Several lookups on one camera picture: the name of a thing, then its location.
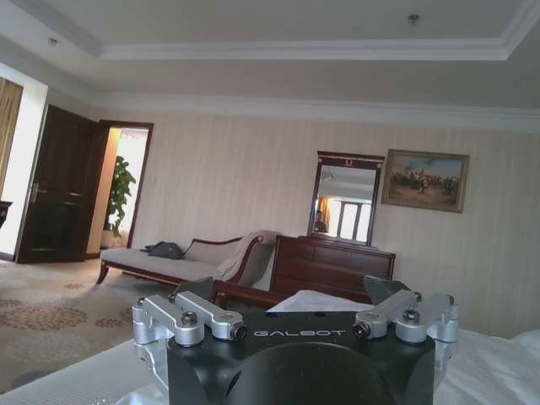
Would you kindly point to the beige chaise longue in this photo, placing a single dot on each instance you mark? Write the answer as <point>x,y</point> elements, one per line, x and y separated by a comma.
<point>177,257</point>

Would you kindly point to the green potted plant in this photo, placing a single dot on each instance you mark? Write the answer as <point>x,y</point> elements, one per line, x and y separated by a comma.
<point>120,194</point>

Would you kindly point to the beige blanket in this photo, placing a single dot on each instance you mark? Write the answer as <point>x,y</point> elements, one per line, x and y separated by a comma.
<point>240,255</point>

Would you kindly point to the wooden framed mirror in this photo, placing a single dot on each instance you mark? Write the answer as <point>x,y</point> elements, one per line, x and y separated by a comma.
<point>345,198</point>

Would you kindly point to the dark wooden dresser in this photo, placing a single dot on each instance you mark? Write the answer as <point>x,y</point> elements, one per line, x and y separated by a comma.
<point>333,270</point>

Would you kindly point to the white bed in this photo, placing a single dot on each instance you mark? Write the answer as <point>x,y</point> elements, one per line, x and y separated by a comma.
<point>485,363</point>

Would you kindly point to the yellow curtain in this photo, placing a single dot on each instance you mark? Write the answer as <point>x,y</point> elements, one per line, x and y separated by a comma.
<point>8,122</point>

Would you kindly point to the dark wooden bed footboard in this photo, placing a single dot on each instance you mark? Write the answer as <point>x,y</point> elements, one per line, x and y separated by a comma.
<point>244,293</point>

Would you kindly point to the ceiling sprinkler head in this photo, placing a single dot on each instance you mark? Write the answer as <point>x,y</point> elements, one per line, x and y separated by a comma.
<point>414,19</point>
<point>52,41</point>

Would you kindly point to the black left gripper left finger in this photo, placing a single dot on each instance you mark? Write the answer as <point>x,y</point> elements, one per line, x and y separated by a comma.
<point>185,312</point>

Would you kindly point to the white folded garment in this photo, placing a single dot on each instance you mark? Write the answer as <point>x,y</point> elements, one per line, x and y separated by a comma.
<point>312,301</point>

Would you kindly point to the gold framed painting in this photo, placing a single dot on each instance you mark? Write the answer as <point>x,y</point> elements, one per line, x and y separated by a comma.
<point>425,180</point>

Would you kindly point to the dark wooden door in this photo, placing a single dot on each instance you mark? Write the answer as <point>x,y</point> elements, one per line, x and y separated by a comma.
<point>57,185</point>

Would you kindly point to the dark grey bag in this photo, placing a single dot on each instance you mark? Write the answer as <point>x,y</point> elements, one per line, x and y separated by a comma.
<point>165,250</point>

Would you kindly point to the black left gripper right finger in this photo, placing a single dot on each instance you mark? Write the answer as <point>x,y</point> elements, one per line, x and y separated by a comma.
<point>401,314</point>

